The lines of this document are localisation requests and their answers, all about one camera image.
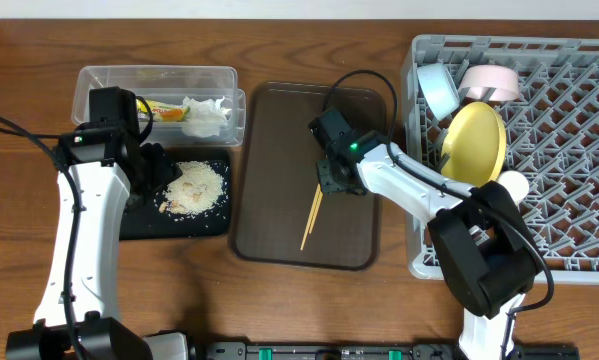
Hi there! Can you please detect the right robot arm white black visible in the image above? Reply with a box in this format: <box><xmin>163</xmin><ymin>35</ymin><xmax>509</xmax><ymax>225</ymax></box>
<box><xmin>311</xmin><ymin>128</ymin><xmax>545</xmax><ymax>359</ymax></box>

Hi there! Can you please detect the dark brown serving tray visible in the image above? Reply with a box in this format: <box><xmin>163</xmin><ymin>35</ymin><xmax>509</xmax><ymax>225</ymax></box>
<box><xmin>230</xmin><ymin>82</ymin><xmax>386</xmax><ymax>271</ymax></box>

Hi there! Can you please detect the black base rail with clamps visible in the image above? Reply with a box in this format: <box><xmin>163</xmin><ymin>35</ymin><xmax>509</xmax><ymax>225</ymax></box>
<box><xmin>193</xmin><ymin>339</ymin><xmax>580</xmax><ymax>360</ymax></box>

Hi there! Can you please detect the crumpled white tissue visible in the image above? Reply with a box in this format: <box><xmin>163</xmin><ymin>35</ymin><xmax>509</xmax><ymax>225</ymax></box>
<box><xmin>182</xmin><ymin>97</ymin><xmax>232</xmax><ymax>138</ymax></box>

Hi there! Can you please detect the wooden chopstick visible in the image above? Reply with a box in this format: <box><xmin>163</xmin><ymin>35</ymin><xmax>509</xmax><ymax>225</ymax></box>
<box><xmin>308</xmin><ymin>190</ymin><xmax>323</xmax><ymax>234</ymax></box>
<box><xmin>300</xmin><ymin>184</ymin><xmax>323</xmax><ymax>251</ymax></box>

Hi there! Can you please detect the clear plastic waste bin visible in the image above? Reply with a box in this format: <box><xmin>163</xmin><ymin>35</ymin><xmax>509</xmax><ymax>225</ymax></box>
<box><xmin>72</xmin><ymin>65</ymin><xmax>246</xmax><ymax>147</ymax></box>

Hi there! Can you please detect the grey dishwasher rack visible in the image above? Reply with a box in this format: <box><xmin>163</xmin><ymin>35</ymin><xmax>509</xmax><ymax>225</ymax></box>
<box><xmin>401</xmin><ymin>34</ymin><xmax>599</xmax><ymax>285</ymax></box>

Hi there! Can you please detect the spilled rice pile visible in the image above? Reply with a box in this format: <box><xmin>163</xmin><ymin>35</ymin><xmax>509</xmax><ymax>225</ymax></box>
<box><xmin>158</xmin><ymin>161</ymin><xmax>227</xmax><ymax>217</ymax></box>

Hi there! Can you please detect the black food waste tray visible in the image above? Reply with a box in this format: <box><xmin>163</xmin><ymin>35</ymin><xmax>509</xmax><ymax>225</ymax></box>
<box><xmin>120</xmin><ymin>147</ymin><xmax>232</xmax><ymax>240</ymax></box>

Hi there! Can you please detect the light blue bowl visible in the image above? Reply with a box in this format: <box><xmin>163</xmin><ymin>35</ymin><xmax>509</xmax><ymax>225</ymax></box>
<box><xmin>417</xmin><ymin>63</ymin><xmax>459</xmax><ymax>120</ymax></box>

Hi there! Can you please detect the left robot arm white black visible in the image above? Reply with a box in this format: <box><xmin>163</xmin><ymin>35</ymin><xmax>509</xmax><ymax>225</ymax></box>
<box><xmin>6</xmin><ymin>124</ymin><xmax>189</xmax><ymax>359</ymax></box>

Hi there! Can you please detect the pale green cup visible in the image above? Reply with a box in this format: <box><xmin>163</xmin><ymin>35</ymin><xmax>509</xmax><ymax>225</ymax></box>
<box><xmin>496</xmin><ymin>170</ymin><xmax>530</xmax><ymax>206</ymax></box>

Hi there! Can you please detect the green orange snack wrapper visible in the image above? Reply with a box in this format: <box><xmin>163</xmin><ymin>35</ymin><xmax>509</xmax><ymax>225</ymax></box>
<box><xmin>136</xmin><ymin>99</ymin><xmax>189</xmax><ymax>122</ymax></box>

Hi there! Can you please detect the yellow plate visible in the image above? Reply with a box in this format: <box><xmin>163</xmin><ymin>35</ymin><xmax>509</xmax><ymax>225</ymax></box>
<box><xmin>440</xmin><ymin>102</ymin><xmax>507</xmax><ymax>187</ymax></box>

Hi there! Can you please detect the white bowl with rice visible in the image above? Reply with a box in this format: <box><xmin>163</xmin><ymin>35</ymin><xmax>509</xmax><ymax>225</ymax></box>
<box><xmin>459</xmin><ymin>65</ymin><xmax>520</xmax><ymax>102</ymax></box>

